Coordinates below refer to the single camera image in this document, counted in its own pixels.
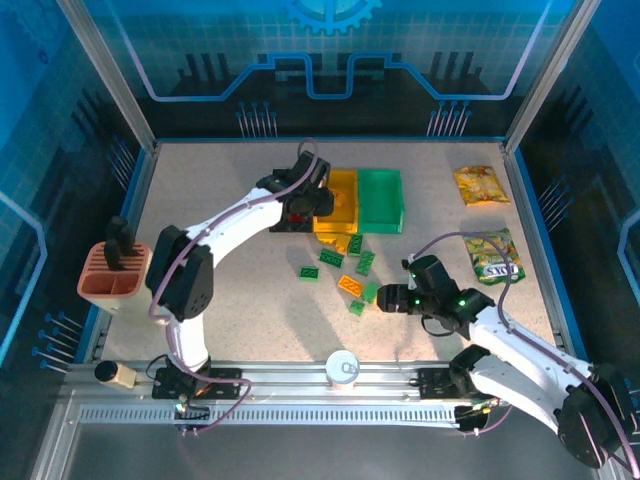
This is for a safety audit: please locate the aluminium frame post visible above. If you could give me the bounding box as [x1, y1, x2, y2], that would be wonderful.
[54, 0, 160, 157]
[502, 0, 604, 156]

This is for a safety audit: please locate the slotted cable duct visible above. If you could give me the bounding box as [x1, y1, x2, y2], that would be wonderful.
[78, 405, 464, 427]

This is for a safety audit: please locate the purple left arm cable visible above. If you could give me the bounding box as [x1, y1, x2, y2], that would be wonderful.
[148, 138, 320, 436]

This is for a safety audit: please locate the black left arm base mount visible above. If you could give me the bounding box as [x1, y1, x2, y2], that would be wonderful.
[151, 366, 244, 401]

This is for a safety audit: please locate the green plastic bin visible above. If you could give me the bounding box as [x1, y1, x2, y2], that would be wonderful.
[357, 168, 406, 236]

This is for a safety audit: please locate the black beige cylinder device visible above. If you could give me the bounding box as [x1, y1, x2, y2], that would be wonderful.
[94, 360, 137, 391]

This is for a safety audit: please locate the green snack bag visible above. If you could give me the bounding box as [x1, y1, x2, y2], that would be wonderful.
[462, 228, 524, 286]

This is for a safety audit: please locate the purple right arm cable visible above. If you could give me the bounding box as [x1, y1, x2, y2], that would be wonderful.
[405, 228, 640, 474]

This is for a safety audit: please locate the black knife handle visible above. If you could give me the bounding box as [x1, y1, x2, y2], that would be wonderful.
[102, 238, 126, 271]
[106, 215, 137, 251]

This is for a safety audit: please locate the silver tin can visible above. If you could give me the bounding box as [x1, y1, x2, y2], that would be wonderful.
[324, 349, 362, 389]

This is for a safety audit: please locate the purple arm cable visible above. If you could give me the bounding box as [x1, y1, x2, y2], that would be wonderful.
[148, 138, 320, 436]
[405, 228, 640, 474]

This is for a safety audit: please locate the blue table edge strip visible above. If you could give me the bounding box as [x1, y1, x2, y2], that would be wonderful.
[152, 134, 507, 146]

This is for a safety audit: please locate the terracotta knife block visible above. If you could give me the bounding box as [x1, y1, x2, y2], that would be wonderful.
[77, 240, 154, 316]

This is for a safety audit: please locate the orange yellow long lego brick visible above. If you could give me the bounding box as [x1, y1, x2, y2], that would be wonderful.
[337, 274, 366, 297]

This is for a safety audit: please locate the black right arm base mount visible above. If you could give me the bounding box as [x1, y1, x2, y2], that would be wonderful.
[416, 367, 509, 401]

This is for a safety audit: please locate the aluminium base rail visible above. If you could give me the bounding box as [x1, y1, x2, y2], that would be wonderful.
[62, 360, 569, 407]

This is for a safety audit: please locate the yellow plastic bin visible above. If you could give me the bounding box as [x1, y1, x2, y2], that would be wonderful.
[313, 168, 362, 235]

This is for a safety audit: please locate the yellow snack bag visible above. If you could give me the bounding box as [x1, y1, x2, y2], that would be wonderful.
[452, 164, 512, 207]

